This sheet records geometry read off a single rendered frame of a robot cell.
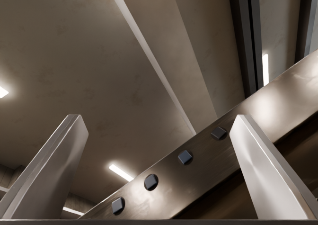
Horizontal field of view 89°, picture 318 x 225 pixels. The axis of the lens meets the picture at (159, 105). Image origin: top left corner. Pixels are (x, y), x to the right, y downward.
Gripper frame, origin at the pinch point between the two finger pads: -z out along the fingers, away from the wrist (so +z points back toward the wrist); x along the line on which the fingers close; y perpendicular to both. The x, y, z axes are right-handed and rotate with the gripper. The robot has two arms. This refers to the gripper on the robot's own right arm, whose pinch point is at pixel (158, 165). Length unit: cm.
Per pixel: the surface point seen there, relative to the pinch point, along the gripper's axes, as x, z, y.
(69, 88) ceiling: 166, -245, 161
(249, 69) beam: -235, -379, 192
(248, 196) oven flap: -27, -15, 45
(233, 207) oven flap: -23, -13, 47
